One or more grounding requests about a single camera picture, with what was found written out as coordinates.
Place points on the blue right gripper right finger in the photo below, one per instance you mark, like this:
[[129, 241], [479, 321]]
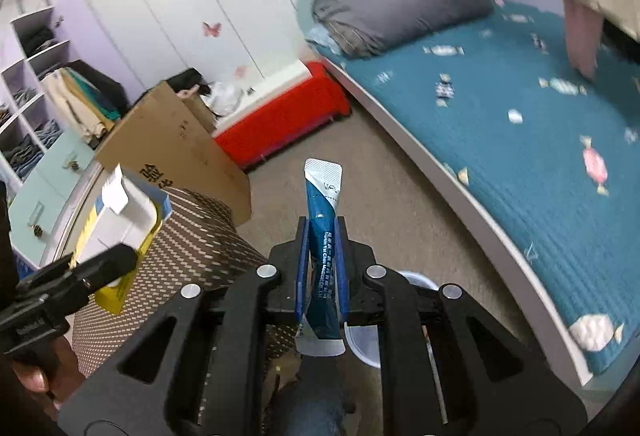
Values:
[[341, 275]]

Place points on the blue white sachet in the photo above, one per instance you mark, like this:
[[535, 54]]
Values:
[[319, 333]]

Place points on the brown cardboard box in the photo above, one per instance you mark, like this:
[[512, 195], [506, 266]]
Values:
[[162, 142]]

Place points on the person's left hand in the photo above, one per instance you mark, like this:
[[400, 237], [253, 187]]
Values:
[[51, 393]]

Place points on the hanging clothes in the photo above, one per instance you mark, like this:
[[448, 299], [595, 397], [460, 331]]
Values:
[[84, 105]]

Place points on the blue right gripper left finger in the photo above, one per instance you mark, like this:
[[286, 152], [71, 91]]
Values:
[[302, 256]]

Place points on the white open shelf unit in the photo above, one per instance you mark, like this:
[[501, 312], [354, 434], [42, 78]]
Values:
[[31, 48]]

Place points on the white plastic trash bag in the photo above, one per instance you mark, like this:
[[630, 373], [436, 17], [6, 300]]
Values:
[[222, 99]]

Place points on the grey folded blanket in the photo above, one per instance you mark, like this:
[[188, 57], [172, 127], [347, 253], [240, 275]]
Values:
[[365, 28]]

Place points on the yellow white medicine box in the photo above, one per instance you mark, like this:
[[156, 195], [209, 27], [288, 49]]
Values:
[[129, 210]]

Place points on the red white bench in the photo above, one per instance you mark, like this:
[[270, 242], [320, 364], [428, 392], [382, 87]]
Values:
[[285, 118]]

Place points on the mint drawer cabinet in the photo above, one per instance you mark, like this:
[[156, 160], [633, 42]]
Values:
[[43, 195]]

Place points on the brown polka dot tablecloth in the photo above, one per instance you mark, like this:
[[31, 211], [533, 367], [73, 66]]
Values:
[[198, 243]]

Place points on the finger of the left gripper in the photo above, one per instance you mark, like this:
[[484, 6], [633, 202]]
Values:
[[106, 267]]

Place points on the teal bed mattress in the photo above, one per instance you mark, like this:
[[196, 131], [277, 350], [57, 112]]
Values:
[[553, 159]]

